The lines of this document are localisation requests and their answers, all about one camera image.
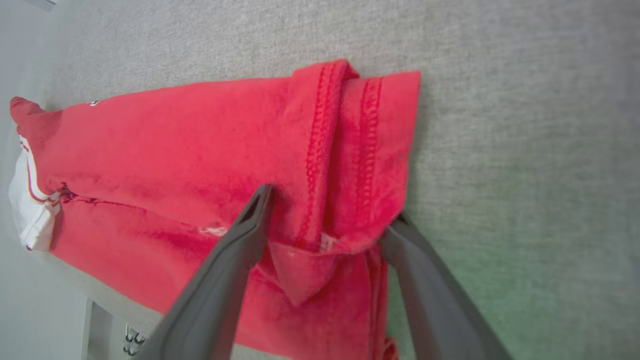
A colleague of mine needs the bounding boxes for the red Bulls 23 jersey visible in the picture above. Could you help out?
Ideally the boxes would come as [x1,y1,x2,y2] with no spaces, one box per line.
[7,59,422,360]

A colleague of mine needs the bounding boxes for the small metal caster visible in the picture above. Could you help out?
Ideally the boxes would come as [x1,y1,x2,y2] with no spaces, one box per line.
[123,323,147,357]

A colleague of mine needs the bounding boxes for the grey fabric sofa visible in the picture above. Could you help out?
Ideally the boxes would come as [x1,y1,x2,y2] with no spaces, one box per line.
[40,0,640,360]

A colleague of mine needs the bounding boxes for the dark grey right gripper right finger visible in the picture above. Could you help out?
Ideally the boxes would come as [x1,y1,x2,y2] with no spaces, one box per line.
[379,214,515,360]

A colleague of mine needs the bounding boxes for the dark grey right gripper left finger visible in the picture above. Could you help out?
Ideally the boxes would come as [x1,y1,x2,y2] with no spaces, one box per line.
[135,183,274,360]

